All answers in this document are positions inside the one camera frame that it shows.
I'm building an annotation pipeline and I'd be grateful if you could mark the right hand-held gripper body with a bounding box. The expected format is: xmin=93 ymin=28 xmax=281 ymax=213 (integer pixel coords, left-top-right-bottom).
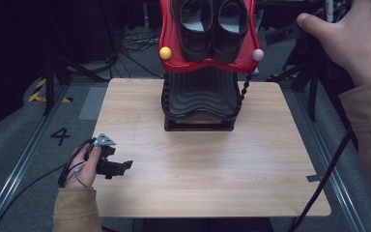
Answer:
xmin=265 ymin=20 xmax=357 ymax=130

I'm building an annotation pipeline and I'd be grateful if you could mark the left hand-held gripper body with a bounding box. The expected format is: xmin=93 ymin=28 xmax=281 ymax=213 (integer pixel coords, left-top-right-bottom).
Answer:
xmin=83 ymin=132 xmax=126 ymax=178

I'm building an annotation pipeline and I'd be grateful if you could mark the black leather shoe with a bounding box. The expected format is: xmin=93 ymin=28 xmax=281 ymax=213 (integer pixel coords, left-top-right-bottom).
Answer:
xmin=170 ymin=0 xmax=214 ymax=63
xmin=210 ymin=0 xmax=250 ymax=65

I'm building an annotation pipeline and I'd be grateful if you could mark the red and black shoe rack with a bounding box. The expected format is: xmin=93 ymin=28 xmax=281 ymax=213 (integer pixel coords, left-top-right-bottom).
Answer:
xmin=158 ymin=0 xmax=266 ymax=132

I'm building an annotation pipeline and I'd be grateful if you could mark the person's left hand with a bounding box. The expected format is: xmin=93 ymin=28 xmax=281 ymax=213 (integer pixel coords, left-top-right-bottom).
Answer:
xmin=63 ymin=146 xmax=102 ymax=190

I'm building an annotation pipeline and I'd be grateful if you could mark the person's right hand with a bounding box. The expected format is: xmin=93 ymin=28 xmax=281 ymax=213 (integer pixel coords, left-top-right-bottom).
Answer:
xmin=296 ymin=0 xmax=371 ymax=88

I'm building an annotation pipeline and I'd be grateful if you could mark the black metal stand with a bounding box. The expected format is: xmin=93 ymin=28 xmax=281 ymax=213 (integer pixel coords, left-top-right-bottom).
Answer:
xmin=266 ymin=38 xmax=322 ymax=123
xmin=42 ymin=0 xmax=119 ymax=116

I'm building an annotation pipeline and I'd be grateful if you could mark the yellow and black floor tape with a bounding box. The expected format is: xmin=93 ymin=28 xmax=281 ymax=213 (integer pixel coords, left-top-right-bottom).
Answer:
xmin=27 ymin=77 xmax=73 ymax=104

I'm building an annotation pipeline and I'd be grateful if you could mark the grey tape piece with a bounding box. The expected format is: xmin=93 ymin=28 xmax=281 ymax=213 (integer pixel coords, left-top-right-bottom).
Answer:
xmin=305 ymin=174 xmax=323 ymax=184

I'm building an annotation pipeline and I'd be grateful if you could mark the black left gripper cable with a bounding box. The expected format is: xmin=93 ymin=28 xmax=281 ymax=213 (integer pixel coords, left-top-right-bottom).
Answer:
xmin=0 ymin=137 xmax=96 ymax=232

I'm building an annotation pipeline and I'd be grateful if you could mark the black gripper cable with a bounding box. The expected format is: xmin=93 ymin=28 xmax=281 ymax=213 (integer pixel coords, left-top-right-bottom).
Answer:
xmin=0 ymin=137 xmax=96 ymax=232
xmin=288 ymin=127 xmax=355 ymax=232

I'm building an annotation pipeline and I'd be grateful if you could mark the bundle of black floor cables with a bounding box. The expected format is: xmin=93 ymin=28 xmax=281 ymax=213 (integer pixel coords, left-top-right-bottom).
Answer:
xmin=117 ymin=27 xmax=165 ymax=80

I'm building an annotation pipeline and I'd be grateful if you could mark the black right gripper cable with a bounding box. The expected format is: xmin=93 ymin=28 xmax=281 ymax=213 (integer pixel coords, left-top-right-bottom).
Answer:
xmin=288 ymin=127 xmax=355 ymax=232

